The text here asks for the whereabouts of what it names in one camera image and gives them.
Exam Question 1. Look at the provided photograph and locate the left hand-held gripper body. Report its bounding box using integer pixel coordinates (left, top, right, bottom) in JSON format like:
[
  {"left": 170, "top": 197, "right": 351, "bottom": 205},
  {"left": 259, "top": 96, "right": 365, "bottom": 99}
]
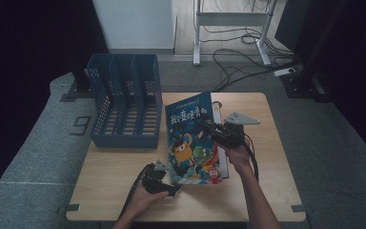
[{"left": 141, "top": 159, "right": 171, "bottom": 195}]

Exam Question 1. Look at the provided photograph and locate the right hand-held gripper cable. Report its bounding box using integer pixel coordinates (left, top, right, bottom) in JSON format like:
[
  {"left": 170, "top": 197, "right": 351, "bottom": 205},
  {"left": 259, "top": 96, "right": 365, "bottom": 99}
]
[{"left": 242, "top": 133, "right": 260, "bottom": 183}]

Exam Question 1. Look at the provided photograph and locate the bundle of black floor cables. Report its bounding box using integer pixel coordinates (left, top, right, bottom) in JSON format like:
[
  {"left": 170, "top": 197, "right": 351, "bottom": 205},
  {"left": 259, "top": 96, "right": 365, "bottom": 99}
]
[{"left": 199, "top": 0, "right": 295, "bottom": 65}]

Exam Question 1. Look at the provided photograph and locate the long black floor cable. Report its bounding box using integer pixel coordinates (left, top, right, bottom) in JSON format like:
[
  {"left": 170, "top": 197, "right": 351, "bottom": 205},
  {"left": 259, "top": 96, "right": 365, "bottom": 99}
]
[{"left": 211, "top": 47, "right": 300, "bottom": 94}]

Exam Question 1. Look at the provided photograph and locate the white power strip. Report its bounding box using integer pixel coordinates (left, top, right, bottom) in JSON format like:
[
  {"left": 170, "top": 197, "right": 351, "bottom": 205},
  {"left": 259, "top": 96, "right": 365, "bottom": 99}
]
[{"left": 273, "top": 67, "right": 296, "bottom": 78}]

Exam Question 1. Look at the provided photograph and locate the blue cartoon picture book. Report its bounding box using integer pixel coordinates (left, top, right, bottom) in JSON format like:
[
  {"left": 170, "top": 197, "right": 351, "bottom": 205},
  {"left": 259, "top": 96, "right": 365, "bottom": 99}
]
[{"left": 164, "top": 91, "right": 230, "bottom": 186}]

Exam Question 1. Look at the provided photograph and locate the blue plastic file rack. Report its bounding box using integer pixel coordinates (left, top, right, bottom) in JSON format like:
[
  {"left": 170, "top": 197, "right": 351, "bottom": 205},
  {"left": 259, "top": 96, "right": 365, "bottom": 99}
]
[{"left": 86, "top": 52, "right": 164, "bottom": 150}]

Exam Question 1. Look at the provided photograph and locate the person's right hand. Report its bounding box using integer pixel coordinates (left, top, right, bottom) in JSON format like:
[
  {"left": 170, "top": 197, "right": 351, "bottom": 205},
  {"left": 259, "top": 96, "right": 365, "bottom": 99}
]
[{"left": 216, "top": 137, "right": 253, "bottom": 175}]

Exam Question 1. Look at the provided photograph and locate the hand-held gripper cable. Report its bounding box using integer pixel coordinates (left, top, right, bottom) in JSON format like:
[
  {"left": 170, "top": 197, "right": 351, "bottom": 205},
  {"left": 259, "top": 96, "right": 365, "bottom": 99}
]
[
  {"left": 242, "top": 133, "right": 260, "bottom": 183},
  {"left": 117, "top": 164, "right": 152, "bottom": 221}
]

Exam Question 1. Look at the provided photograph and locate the white wall panel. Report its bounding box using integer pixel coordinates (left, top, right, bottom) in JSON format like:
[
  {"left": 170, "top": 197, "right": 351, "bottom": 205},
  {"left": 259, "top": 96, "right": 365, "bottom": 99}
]
[{"left": 91, "top": 0, "right": 176, "bottom": 55}]

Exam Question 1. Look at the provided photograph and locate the dark curtain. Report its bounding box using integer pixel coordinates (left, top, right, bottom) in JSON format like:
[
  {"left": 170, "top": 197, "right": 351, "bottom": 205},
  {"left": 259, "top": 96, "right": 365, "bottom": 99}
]
[
  {"left": 0, "top": 0, "right": 110, "bottom": 209},
  {"left": 274, "top": 0, "right": 366, "bottom": 168}
]

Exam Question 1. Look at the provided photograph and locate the white desk frame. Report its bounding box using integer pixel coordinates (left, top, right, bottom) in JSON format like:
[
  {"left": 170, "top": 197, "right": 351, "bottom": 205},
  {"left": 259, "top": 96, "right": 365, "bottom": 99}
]
[{"left": 193, "top": 0, "right": 279, "bottom": 67}]

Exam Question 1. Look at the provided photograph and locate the left hand-held gripper cable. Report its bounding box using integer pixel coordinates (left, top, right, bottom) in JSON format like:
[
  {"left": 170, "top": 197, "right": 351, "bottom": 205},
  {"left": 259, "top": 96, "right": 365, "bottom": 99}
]
[{"left": 117, "top": 164, "right": 152, "bottom": 221}]

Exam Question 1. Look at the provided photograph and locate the black metal stand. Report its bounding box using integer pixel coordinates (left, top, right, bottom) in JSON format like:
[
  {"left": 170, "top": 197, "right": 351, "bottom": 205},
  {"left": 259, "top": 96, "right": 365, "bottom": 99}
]
[
  {"left": 280, "top": 0, "right": 333, "bottom": 100},
  {"left": 59, "top": 56, "right": 95, "bottom": 103}
]

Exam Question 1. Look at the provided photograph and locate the person's left hand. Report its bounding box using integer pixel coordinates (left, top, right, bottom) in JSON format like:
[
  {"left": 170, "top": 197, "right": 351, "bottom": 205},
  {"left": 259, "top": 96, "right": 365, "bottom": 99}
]
[{"left": 125, "top": 183, "right": 170, "bottom": 219}]

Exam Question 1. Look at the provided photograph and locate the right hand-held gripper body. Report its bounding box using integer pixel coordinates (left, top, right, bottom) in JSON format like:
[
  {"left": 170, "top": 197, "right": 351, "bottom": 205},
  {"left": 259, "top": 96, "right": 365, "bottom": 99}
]
[{"left": 210, "top": 111, "right": 261, "bottom": 149}]

